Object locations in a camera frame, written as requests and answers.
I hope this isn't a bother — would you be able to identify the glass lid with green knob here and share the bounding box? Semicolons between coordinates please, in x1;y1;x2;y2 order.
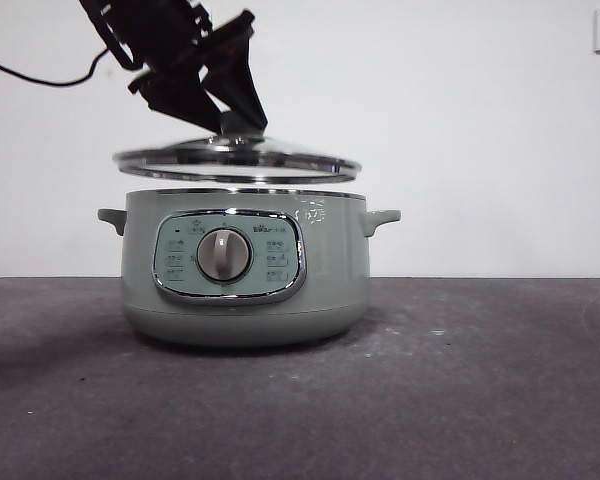
112;112;364;182

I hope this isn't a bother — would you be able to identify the pale green electric pot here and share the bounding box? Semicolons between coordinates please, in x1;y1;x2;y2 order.
97;188;402;350

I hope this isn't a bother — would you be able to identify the black cable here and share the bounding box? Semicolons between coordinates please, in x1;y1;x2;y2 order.
0;46;112;87

